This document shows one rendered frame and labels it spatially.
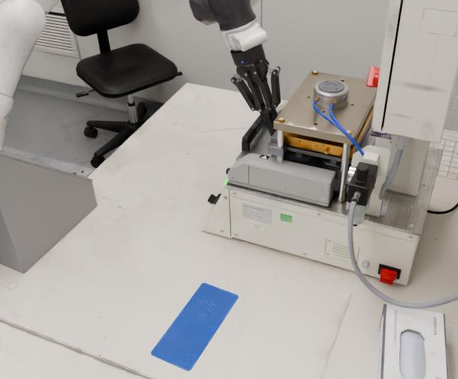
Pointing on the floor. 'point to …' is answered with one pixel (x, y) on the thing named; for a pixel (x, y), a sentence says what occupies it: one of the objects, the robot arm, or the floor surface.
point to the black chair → (115, 65)
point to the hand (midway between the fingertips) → (271, 121)
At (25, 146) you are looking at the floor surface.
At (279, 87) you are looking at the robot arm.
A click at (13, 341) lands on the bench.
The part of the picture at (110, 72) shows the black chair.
